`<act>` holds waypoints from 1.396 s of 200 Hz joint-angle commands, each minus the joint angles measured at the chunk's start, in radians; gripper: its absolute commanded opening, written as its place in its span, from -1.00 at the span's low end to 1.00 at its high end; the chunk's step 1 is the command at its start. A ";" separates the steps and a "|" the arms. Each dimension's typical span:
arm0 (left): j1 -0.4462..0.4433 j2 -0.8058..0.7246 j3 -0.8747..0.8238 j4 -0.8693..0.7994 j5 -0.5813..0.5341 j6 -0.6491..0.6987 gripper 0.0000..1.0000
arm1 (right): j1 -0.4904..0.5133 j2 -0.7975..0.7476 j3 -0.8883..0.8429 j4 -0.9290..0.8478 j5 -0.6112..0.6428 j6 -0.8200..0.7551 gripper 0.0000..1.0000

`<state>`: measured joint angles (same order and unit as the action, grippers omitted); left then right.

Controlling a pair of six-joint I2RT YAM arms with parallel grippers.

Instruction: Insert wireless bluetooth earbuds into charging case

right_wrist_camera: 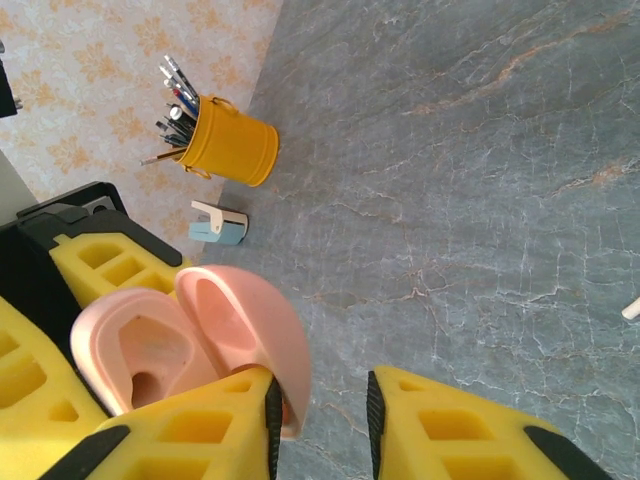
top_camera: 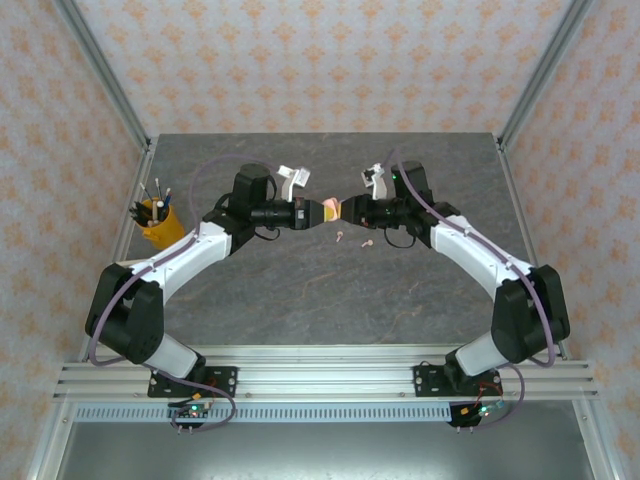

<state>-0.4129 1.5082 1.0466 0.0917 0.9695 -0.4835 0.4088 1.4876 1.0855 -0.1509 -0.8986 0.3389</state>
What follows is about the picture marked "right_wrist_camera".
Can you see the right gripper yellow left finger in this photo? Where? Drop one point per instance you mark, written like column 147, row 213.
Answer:
column 200, row 435

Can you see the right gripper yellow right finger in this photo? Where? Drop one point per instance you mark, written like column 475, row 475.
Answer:
column 450, row 435

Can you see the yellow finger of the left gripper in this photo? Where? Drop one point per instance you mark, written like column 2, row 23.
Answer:
column 115, row 265
column 35, row 390

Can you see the pink earbud charging case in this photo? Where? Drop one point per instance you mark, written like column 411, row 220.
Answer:
column 235, row 320

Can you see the pink earbud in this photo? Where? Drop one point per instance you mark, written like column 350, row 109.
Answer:
column 632, row 307

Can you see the yellow black striped pencil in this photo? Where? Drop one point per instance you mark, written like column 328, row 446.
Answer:
column 160, row 158

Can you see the beige and blue stapler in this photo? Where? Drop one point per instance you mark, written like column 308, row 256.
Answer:
column 227, row 232

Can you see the yellow metal pen cup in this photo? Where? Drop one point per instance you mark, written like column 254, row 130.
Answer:
column 235, row 145

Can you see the blue and red pen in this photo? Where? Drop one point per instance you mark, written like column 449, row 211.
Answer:
column 177, row 96

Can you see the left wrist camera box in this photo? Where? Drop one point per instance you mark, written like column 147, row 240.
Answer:
column 12, row 185

